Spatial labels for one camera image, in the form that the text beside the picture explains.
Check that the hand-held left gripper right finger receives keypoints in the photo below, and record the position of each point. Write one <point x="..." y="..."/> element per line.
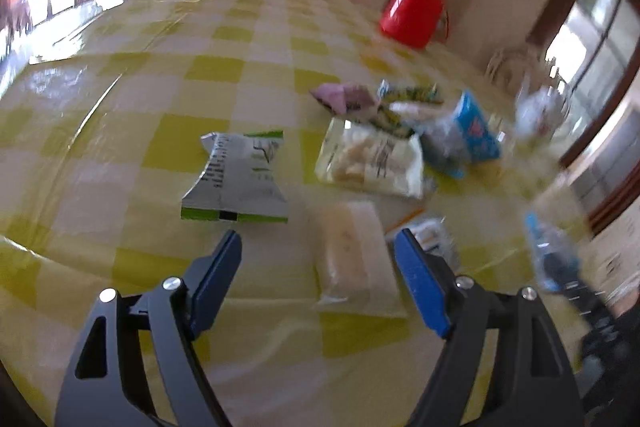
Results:
<point x="422" y="287"/>

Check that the white floral teapot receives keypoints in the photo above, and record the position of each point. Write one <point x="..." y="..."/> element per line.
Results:
<point x="540" y="112"/>

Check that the green and white snack packet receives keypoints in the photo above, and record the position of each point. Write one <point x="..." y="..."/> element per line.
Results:
<point x="240" y="177"/>

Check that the green patterned snack packet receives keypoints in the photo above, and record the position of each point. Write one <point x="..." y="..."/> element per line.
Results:
<point x="410" y="94"/>

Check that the brown snack packet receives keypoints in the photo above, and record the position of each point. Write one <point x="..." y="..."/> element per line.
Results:
<point x="390" y="122"/>

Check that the white bread packet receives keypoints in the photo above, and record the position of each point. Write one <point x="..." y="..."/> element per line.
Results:
<point x="350" y="252"/>

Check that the red thermos jug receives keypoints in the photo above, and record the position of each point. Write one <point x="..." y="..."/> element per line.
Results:
<point x="410" y="12"/>

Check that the blue cartoon snack packet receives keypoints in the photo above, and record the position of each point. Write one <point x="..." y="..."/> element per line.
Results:
<point x="550" y="242"/>
<point x="472" y="127"/>

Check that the clear cracker packet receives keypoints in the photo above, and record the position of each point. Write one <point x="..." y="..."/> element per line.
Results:
<point x="365" y="157"/>

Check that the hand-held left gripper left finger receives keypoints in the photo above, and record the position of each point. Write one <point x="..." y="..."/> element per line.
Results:
<point x="220" y="277"/>

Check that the pink snack packet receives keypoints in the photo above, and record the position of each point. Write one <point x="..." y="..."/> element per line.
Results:
<point x="340" y="96"/>

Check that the orange striped snack packet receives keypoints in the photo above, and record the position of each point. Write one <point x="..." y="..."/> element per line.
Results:
<point x="432" y="234"/>

